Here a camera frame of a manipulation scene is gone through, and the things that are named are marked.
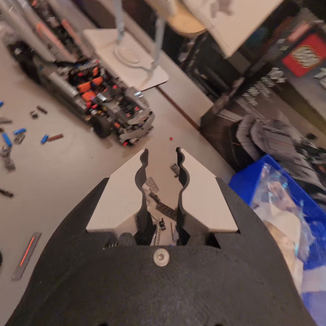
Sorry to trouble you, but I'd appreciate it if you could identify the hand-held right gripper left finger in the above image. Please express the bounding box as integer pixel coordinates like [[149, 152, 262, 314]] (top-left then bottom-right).
[[86, 148, 157, 246]]

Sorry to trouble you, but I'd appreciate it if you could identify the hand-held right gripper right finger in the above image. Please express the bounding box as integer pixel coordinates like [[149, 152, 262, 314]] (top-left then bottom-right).
[[175, 147, 239, 246]]

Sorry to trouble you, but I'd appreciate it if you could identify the pile of dark lego pieces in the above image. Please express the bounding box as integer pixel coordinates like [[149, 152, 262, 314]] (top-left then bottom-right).
[[141, 163, 181, 245]]

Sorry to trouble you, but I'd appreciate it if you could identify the grey lego tile orange stripe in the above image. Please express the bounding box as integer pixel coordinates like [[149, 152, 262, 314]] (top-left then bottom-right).
[[11, 232, 42, 281]]

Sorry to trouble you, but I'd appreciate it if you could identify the grey lego car model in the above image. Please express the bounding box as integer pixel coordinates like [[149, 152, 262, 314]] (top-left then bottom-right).
[[0, 0, 156, 147]]

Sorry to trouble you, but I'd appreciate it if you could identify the group of small lego connectors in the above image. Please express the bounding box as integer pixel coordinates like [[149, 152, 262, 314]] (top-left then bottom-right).
[[0, 101, 50, 172]]

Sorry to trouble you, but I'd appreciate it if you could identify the black lego set box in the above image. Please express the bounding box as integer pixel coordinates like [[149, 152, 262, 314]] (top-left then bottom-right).
[[163, 8, 326, 202]]

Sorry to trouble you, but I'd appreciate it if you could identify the blue plastic bin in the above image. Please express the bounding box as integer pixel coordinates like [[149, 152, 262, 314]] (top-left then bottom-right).
[[228, 154, 326, 326]]

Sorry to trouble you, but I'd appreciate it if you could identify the heap of clear plastic bags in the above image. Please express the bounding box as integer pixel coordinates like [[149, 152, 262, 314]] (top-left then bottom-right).
[[251, 163, 326, 306]]

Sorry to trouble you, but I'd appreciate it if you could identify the white metal book stand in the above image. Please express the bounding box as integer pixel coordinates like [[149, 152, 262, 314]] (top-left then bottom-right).
[[83, 0, 286, 92]]

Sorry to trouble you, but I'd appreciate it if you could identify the open instruction booklet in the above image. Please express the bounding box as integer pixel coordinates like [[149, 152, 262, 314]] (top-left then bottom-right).
[[182, 0, 284, 33]]

